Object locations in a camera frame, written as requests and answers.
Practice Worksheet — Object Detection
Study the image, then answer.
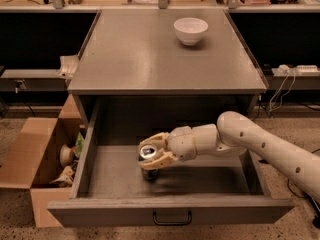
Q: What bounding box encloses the green packet in box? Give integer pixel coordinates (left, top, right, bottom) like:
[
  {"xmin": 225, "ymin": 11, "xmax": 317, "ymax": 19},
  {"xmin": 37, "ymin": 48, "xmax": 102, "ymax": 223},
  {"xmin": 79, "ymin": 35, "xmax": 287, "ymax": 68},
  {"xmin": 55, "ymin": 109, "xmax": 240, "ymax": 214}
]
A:
[{"xmin": 75, "ymin": 133, "xmax": 84, "ymax": 158}]

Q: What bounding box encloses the grey open top drawer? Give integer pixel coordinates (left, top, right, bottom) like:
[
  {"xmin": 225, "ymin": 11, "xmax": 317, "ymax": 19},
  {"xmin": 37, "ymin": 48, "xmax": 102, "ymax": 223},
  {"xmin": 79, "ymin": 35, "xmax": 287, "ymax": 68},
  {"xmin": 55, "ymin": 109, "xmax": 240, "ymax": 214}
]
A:
[{"xmin": 48, "ymin": 98, "xmax": 293, "ymax": 227}]

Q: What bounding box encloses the white power strip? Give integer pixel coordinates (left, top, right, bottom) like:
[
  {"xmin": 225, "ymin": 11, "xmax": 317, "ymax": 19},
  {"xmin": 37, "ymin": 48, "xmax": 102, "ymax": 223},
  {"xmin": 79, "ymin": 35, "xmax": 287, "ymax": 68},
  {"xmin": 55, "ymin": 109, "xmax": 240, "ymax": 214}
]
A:
[{"xmin": 296, "ymin": 65, "xmax": 320, "ymax": 76}]

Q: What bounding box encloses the black drawer handle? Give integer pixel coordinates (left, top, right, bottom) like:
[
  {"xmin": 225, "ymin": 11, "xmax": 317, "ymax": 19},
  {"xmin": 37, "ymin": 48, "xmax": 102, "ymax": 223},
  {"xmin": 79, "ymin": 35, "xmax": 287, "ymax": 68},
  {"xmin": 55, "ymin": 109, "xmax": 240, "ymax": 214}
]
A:
[{"xmin": 152, "ymin": 211, "xmax": 193, "ymax": 226}]

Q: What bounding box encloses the grey cabinet with top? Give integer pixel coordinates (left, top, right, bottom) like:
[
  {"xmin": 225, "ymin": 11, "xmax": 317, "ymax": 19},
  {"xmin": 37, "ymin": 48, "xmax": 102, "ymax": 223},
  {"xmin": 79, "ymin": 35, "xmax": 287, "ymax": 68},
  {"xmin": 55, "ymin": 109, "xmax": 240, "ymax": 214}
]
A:
[{"xmin": 69, "ymin": 8, "xmax": 267, "ymax": 131}]

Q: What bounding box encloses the blue silver redbull can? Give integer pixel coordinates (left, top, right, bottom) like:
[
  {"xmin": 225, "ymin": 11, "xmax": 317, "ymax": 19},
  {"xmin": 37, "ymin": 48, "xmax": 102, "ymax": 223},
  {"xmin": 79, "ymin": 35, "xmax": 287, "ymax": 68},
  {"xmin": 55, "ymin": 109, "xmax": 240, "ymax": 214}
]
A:
[{"xmin": 138, "ymin": 145, "xmax": 158, "ymax": 182}]

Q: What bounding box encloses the crumpled paper in box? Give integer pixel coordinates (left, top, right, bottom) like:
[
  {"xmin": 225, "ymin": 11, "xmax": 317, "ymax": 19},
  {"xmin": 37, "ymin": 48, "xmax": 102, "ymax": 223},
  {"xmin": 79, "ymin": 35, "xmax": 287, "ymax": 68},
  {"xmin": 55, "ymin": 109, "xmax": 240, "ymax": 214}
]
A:
[{"xmin": 51, "ymin": 166, "xmax": 75, "ymax": 188}]

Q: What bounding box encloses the black stand bar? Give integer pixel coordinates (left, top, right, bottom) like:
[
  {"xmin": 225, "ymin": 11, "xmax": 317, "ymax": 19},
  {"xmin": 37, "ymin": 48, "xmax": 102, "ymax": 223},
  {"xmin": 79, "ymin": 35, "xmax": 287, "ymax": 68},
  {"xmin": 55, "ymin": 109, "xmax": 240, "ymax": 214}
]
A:
[{"xmin": 308, "ymin": 196, "xmax": 320, "ymax": 229}]

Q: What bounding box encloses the white bowl in box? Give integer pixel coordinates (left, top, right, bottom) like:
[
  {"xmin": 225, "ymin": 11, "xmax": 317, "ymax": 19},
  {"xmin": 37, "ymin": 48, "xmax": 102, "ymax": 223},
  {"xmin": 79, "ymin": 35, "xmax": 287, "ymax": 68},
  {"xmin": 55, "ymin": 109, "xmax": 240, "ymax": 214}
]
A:
[{"xmin": 60, "ymin": 145, "xmax": 73, "ymax": 167}]

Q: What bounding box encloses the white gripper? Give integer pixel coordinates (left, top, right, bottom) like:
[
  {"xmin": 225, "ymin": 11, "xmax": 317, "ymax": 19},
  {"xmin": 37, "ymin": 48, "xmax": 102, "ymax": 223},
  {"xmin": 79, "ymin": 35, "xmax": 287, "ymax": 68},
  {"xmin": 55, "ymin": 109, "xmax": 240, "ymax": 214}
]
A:
[{"xmin": 138, "ymin": 126, "xmax": 196, "ymax": 170}]

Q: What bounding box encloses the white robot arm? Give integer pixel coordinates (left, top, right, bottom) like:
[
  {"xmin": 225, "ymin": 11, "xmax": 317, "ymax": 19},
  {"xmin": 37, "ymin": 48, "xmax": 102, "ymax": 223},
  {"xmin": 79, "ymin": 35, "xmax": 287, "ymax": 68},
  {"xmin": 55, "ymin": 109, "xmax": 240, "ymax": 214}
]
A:
[{"xmin": 138, "ymin": 111, "xmax": 320, "ymax": 202}]

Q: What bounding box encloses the brown cardboard box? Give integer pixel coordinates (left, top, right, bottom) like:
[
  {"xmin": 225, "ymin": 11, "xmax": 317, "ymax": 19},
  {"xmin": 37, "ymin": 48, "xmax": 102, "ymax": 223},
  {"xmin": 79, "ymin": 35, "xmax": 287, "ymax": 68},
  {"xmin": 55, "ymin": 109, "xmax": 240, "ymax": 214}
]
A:
[{"xmin": 0, "ymin": 95, "xmax": 83, "ymax": 228}]

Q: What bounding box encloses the white ceramic bowl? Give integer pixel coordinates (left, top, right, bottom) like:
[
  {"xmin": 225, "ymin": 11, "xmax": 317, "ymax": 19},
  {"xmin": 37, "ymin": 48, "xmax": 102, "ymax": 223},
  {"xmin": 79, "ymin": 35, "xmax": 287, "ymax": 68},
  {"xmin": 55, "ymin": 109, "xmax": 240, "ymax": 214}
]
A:
[{"xmin": 174, "ymin": 17, "xmax": 208, "ymax": 46}]

